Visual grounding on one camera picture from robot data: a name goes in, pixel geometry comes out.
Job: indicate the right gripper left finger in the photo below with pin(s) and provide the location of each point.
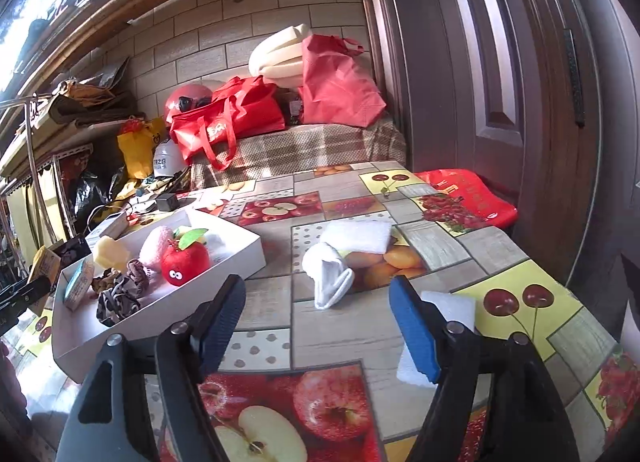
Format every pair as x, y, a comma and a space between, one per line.
185, 353

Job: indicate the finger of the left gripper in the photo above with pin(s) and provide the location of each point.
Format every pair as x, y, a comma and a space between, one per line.
16, 299

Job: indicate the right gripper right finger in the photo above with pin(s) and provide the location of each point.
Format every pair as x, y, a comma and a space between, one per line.
451, 356

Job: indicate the teal tissue pack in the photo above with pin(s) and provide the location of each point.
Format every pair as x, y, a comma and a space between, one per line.
78, 286

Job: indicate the black white patterned cloth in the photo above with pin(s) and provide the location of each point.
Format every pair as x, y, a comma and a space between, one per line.
116, 304

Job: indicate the brown braided knot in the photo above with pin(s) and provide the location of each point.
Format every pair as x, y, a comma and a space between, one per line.
105, 281

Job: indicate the red plush apple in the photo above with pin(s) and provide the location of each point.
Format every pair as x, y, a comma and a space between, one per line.
181, 263

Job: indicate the grey braided knot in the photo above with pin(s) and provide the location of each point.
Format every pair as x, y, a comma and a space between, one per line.
137, 281

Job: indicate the pink plush pad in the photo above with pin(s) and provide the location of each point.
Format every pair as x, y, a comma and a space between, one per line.
154, 247

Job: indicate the white towel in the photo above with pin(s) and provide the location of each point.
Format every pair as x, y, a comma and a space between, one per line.
331, 276

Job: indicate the white foam block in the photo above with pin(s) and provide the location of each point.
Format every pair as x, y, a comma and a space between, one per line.
362, 236

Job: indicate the white cardboard box tray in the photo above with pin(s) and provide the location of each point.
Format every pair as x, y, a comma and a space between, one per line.
78, 336

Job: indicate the metal shelf rack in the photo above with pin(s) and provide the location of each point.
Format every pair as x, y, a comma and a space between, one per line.
43, 143

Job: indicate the white power bank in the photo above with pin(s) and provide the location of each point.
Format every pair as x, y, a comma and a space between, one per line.
113, 226

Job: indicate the flat red bag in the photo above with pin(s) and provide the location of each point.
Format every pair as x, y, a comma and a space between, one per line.
462, 202

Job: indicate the black charger block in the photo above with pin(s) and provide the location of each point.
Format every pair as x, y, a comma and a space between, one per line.
167, 202

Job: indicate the yellow plastic bag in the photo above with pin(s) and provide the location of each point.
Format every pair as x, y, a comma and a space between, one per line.
137, 140

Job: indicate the plaid covered bench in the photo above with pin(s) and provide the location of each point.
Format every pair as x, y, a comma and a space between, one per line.
303, 147

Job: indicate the red tote bag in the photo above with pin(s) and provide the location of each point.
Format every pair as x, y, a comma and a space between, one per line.
242, 107

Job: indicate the red helmet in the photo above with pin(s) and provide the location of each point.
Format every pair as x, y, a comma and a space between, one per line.
186, 98

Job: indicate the red paper bag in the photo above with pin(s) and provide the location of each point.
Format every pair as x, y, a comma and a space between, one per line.
336, 89

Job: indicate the dark wooden door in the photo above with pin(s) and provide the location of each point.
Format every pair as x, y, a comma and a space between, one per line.
540, 98

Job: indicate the cream foam rolls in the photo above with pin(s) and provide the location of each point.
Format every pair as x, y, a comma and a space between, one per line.
279, 58

